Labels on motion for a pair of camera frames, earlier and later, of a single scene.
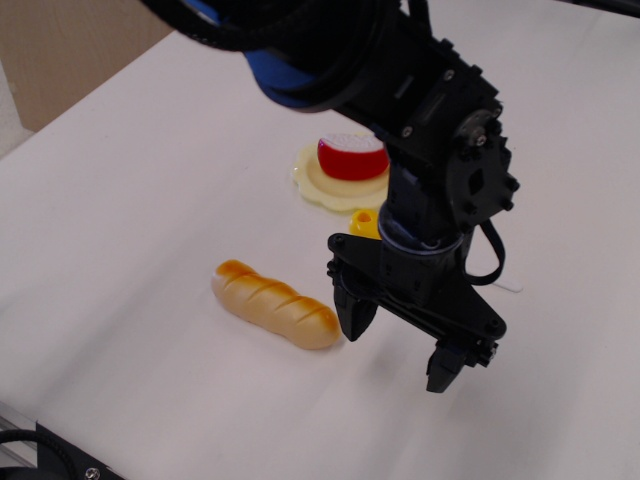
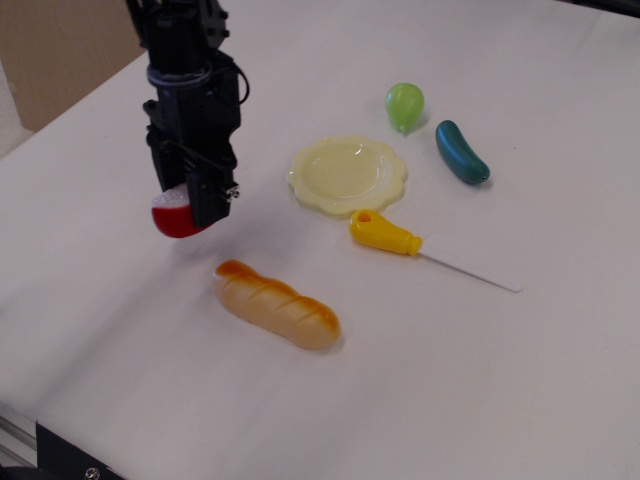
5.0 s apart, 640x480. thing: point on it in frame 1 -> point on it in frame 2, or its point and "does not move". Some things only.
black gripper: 432,293 -> 196,113
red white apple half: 353,155 -> 172,214
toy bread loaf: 266,302 does not move
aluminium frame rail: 18,454 does not move
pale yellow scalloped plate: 336,194 does not move
